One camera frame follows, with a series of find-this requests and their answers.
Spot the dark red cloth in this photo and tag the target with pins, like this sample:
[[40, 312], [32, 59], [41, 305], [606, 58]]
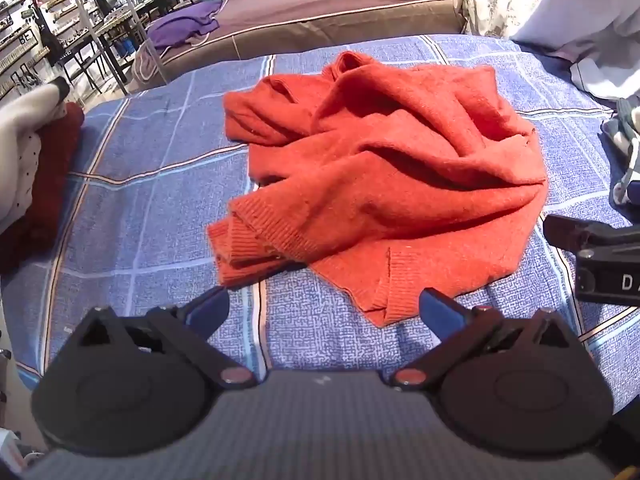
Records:
[[45, 185]]

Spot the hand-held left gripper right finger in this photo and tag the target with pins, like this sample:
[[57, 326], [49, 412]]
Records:
[[439, 310]]

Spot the purple garment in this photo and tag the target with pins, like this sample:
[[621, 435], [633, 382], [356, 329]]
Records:
[[187, 22]]

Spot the blue white striped cloth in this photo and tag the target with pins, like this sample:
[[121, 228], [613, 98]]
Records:
[[625, 150]]

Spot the plain white cloth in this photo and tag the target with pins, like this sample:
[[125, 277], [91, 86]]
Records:
[[585, 25]]

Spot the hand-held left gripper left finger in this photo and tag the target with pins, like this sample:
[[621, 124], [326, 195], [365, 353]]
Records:
[[210, 307]]

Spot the brown mattress bed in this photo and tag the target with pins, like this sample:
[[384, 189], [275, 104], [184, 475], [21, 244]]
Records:
[[340, 15]]

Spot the orange knit sweater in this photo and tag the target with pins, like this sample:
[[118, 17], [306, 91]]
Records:
[[390, 170]]

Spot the white dotted cloth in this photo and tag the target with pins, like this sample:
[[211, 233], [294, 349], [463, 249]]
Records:
[[25, 130]]

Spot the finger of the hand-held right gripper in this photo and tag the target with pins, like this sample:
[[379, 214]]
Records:
[[590, 235]]

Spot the blue plaid bed sheet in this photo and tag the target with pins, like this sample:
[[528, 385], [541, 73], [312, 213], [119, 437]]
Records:
[[150, 210]]

